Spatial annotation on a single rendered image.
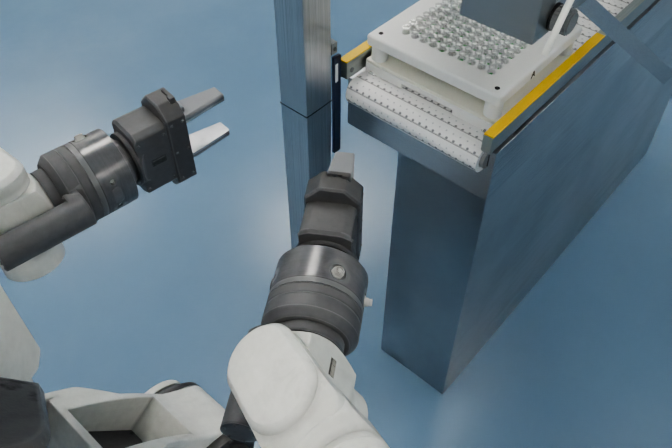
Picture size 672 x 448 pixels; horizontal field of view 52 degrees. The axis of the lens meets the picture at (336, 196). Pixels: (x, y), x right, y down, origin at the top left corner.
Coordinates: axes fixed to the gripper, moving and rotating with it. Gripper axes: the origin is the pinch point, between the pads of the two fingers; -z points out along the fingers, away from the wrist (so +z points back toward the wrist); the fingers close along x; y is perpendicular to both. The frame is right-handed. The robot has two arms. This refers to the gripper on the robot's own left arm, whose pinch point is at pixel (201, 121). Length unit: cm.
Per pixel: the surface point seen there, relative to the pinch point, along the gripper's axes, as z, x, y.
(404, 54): -36.7, 8.6, -2.5
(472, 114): -38.6, 13.4, 10.4
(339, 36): -132, 109, -128
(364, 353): -39, 108, -10
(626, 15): -77, 12, 11
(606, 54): -73, 17, 12
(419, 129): -33.4, 16.9, 4.9
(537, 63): -50, 8, 12
